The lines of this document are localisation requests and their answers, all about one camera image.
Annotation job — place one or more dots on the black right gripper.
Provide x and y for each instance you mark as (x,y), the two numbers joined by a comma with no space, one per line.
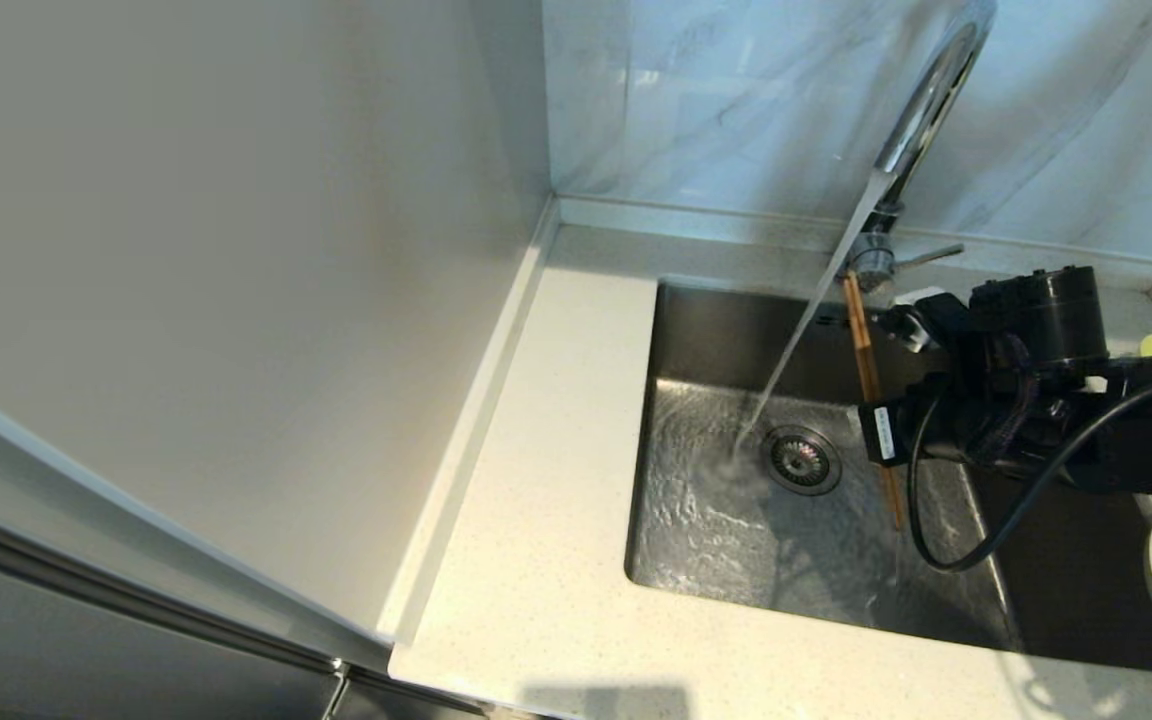
(1036,320)

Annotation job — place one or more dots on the round metal drain strainer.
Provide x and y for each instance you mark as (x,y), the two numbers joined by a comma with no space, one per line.
(801,461)

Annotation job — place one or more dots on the chrome gooseneck kitchen faucet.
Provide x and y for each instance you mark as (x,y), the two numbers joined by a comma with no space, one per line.
(926,110)

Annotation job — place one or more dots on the white tall side panel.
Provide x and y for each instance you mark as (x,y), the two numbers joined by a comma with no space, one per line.
(236,250)

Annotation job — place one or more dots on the stainless steel sink basin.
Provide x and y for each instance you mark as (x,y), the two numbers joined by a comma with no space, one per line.
(696,560)

